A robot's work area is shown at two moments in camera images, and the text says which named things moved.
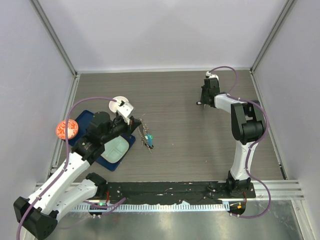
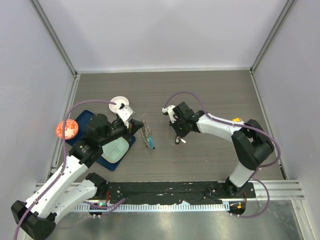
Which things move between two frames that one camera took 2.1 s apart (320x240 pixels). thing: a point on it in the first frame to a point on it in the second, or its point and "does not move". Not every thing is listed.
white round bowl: [113, 105] does not move
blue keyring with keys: [146, 137] does not move
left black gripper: [133, 123] does not move
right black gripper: [202, 100] to [179, 133]
